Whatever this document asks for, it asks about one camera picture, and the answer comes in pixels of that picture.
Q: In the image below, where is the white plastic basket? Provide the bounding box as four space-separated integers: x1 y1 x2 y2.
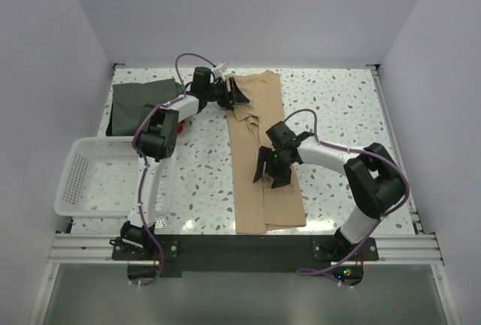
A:
53 136 176 223

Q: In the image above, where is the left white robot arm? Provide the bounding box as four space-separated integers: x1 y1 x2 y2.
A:
110 65 250 261

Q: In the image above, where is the folded grey t-shirt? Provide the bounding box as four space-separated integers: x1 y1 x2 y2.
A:
105 78 183 136

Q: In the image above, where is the aluminium frame rail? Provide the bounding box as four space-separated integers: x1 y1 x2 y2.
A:
32 233 448 324

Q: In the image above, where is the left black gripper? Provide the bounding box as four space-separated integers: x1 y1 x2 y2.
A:
204 77 248 108

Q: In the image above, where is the beige t-shirt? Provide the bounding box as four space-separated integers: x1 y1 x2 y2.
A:
226 70 306 234

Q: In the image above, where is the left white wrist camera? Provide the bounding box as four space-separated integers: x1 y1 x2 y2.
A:
212 62 228 78

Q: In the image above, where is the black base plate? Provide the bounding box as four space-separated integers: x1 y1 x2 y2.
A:
111 232 379 284

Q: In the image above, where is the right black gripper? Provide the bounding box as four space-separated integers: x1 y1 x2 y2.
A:
253 146 294 190

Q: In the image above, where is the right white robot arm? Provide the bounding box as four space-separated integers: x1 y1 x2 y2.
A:
253 121 410 261

